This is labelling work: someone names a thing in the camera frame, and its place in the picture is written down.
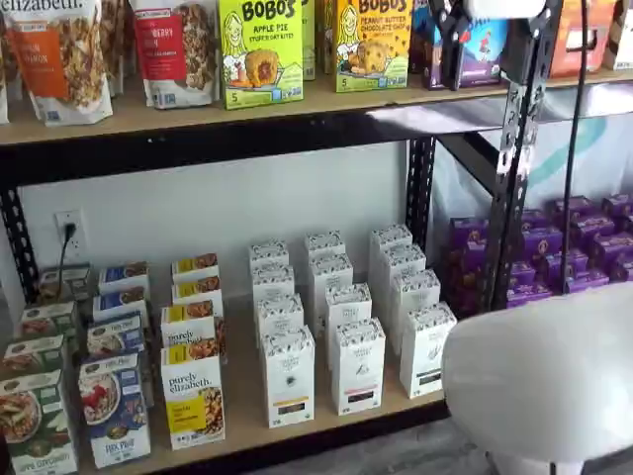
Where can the white brown snack box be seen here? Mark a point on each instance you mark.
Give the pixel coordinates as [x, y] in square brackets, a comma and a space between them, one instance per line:
[624, 34]

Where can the granola bag blue label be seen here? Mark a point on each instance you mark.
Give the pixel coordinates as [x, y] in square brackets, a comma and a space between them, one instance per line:
[4, 74]

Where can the white yellow granola box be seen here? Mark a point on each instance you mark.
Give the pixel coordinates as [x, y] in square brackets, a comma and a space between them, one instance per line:
[190, 396]
[188, 321]
[195, 289]
[195, 264]

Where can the white tea box pink strip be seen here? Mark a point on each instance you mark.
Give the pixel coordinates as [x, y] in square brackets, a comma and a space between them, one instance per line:
[331, 269]
[348, 302]
[357, 366]
[324, 242]

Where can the green Bobo's apple pie box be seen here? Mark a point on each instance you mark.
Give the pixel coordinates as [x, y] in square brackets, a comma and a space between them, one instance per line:
[257, 49]
[309, 39]

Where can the orange Bobo's peanut butter box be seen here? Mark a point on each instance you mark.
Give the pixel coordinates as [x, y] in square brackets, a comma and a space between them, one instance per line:
[371, 49]

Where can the granola bag orange label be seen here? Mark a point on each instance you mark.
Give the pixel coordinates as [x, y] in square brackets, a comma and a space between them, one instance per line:
[54, 64]

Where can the granola bag red label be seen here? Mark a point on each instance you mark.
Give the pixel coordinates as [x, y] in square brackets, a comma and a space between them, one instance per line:
[168, 54]

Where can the white granola bag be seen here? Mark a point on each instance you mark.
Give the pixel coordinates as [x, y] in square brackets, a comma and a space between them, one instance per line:
[116, 44]

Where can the white wall outlet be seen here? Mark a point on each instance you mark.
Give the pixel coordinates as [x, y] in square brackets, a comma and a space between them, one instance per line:
[76, 250]

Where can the black metal shelf rack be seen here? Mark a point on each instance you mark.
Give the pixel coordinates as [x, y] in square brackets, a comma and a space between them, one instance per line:
[549, 29]
[198, 153]

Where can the white teal plastic sheet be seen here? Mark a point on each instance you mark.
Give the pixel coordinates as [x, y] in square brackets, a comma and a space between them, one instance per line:
[603, 148]

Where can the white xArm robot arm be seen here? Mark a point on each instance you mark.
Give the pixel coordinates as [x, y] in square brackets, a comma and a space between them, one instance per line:
[544, 371]

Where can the white tea box yellow strip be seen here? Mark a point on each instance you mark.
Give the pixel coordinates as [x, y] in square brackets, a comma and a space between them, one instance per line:
[279, 312]
[272, 279]
[269, 252]
[289, 381]

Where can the white tea box dark strip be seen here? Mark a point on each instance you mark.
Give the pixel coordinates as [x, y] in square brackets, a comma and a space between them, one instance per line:
[390, 235]
[415, 287]
[427, 351]
[403, 257]

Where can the orange snack box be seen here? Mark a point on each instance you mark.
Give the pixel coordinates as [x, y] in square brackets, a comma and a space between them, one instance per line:
[601, 34]

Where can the blue Zbar snack box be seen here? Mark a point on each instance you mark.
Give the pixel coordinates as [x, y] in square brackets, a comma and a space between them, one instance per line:
[487, 49]

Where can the green cereal box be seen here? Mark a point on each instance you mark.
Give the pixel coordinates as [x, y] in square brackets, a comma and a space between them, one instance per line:
[34, 425]
[74, 287]
[47, 319]
[29, 353]

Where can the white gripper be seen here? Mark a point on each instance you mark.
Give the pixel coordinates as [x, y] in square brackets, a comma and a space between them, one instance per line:
[504, 7]

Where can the blue flax cereal box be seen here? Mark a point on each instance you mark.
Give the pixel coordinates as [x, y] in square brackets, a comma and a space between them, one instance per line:
[121, 274]
[114, 410]
[118, 299]
[116, 334]

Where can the wooden shelf board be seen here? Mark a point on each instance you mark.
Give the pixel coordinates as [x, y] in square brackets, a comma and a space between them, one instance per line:
[148, 123]
[242, 396]
[593, 79]

